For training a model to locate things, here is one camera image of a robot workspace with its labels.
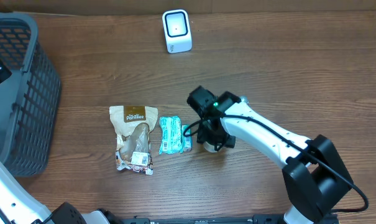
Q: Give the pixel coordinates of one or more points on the brown snack packet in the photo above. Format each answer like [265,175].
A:
[133,125]

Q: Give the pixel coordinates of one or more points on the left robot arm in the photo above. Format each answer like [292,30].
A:
[18,206]

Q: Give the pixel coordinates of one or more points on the small teal white box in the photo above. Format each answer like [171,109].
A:
[186,140]

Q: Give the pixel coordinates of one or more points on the grey plastic shopping basket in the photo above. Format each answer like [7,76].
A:
[29,99]

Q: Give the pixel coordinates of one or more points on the yellow dish soap bottle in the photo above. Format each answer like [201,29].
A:
[244,99]

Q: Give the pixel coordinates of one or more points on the white barcode scanner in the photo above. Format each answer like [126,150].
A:
[176,26]

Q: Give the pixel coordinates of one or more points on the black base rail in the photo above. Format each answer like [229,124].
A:
[256,219]

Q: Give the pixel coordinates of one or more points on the green lid jar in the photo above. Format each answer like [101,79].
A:
[209,147]

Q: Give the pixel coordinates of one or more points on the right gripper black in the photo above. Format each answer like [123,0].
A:
[206,136]

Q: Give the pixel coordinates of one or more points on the teal white pouch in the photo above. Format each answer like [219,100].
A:
[171,135]

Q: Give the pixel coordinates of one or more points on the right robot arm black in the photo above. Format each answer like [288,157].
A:
[315,176]

